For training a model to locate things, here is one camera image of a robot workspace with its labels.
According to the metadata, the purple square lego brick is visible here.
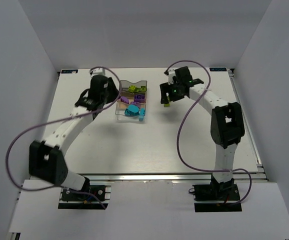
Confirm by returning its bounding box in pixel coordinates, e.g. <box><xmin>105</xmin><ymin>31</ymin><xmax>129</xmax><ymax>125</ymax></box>
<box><xmin>134</xmin><ymin>94</ymin><xmax>146</xmax><ymax>103</ymax></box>

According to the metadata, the long green lego brick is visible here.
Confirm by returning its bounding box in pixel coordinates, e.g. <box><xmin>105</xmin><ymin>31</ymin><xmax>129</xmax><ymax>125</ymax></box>
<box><xmin>127</xmin><ymin>85</ymin><xmax>139</xmax><ymax>93</ymax></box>

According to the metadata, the cyan lego brick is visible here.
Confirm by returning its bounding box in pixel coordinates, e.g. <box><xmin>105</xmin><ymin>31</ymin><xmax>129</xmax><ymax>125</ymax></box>
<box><xmin>138</xmin><ymin>108</ymin><xmax>146</xmax><ymax>122</ymax></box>

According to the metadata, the purple round lego piece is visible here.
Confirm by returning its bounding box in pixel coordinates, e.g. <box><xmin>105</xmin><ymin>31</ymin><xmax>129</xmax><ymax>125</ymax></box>
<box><xmin>130</xmin><ymin>101</ymin><xmax>142</xmax><ymax>106</ymax></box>

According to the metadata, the small cyan square lego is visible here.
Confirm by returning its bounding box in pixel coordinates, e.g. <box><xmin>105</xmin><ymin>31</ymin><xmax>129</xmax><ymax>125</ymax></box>
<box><xmin>124</xmin><ymin>109</ymin><xmax>131</xmax><ymax>117</ymax></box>

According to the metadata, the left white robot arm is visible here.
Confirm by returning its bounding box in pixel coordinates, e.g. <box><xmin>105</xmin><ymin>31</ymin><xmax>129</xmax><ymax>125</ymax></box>
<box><xmin>28</xmin><ymin>75</ymin><xmax>119</xmax><ymax>192</ymax></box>

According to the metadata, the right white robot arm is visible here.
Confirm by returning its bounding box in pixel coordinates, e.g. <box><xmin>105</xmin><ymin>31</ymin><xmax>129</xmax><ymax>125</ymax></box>
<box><xmin>159</xmin><ymin>66</ymin><xmax>245</xmax><ymax>185</ymax></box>

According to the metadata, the grey transparent container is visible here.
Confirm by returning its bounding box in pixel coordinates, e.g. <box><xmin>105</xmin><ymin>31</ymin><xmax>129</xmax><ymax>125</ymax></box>
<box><xmin>121</xmin><ymin>80</ymin><xmax>148</xmax><ymax>93</ymax></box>

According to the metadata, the left corner label sticker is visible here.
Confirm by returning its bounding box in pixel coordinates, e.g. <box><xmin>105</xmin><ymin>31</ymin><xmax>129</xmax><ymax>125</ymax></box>
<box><xmin>60</xmin><ymin>69</ymin><xmax>78</xmax><ymax>74</ymax></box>

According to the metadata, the corner label sticker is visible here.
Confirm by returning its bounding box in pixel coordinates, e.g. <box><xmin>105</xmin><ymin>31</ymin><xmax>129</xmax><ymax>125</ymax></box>
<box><xmin>60</xmin><ymin>69</ymin><xmax>78</xmax><ymax>74</ymax></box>
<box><xmin>209</xmin><ymin>67</ymin><xmax>227</xmax><ymax>72</ymax></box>

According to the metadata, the clear transparent container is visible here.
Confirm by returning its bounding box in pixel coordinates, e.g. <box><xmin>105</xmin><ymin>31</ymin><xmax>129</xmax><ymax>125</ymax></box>
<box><xmin>115</xmin><ymin>109</ymin><xmax>146</xmax><ymax>123</ymax></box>

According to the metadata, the right corner label sticker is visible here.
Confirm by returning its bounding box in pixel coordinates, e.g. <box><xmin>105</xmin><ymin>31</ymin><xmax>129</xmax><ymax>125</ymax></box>
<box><xmin>209</xmin><ymin>67</ymin><xmax>227</xmax><ymax>72</ymax></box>

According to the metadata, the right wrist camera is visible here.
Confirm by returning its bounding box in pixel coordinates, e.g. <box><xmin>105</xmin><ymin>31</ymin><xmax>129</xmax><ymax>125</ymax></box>
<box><xmin>164</xmin><ymin>68</ymin><xmax>176</xmax><ymax>85</ymax></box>

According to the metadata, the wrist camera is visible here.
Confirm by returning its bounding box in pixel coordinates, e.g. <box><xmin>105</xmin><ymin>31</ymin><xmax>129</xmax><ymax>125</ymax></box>
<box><xmin>164</xmin><ymin>68</ymin><xmax>176</xmax><ymax>85</ymax></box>
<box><xmin>89</xmin><ymin>67</ymin><xmax>106</xmax><ymax>76</ymax></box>

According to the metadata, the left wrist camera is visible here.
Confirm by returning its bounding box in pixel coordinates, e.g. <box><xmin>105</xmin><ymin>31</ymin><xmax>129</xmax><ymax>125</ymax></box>
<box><xmin>89</xmin><ymin>67</ymin><xmax>106</xmax><ymax>76</ymax></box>

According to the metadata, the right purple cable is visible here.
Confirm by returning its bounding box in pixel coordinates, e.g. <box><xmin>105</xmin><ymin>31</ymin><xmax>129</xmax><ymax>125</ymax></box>
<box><xmin>164</xmin><ymin>59</ymin><xmax>252</xmax><ymax>206</ymax></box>

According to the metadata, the purple cable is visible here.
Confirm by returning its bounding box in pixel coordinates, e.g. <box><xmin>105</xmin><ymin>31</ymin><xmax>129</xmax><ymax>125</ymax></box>
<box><xmin>164</xmin><ymin>59</ymin><xmax>252</xmax><ymax>206</ymax></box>
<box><xmin>6</xmin><ymin>66</ymin><xmax>123</xmax><ymax>210</ymax></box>

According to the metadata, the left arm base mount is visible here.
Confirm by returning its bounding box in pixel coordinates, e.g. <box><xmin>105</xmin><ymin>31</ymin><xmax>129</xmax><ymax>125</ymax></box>
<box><xmin>58</xmin><ymin>181</ymin><xmax>112</xmax><ymax>210</ymax></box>

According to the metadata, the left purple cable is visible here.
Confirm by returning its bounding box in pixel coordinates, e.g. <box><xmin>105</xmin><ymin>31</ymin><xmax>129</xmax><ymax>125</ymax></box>
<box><xmin>6</xmin><ymin>66</ymin><xmax>123</xmax><ymax>210</ymax></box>

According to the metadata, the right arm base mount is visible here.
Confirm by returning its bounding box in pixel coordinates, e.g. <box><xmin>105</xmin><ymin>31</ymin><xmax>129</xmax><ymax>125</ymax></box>
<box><xmin>188</xmin><ymin>177</ymin><xmax>242</xmax><ymax>213</ymax></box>

